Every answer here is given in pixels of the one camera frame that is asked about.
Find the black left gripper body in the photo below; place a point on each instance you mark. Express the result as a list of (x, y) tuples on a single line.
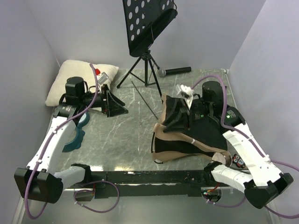
[(101, 101)]

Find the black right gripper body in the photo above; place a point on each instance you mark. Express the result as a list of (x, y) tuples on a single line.
[(197, 111)]

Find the tan pet tent fabric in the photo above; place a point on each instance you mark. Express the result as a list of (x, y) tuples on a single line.
[(202, 140)]

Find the black tent pole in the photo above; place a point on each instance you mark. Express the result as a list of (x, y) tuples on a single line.
[(144, 100)]

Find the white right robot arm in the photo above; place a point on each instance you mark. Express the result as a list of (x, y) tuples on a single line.
[(265, 181)]

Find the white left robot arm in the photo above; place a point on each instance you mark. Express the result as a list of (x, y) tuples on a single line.
[(38, 180)]

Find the teal pet bowl holder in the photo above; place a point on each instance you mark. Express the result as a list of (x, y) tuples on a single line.
[(75, 140)]

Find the steel pet bowl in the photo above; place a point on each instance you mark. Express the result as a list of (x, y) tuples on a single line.
[(224, 158)]

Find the white paw print bowl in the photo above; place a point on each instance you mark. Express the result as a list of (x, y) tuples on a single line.
[(84, 119)]

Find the black microphone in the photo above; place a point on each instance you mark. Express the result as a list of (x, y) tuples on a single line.
[(176, 71)]

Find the cream white pillow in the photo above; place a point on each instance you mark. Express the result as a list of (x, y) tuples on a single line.
[(84, 74)]

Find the black red toy block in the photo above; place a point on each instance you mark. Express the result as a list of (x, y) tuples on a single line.
[(238, 162)]

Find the black music stand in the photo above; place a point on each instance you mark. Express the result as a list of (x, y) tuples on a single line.
[(145, 21)]

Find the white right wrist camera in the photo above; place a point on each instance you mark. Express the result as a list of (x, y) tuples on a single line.
[(186, 93)]

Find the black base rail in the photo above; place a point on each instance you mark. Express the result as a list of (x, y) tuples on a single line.
[(157, 183)]

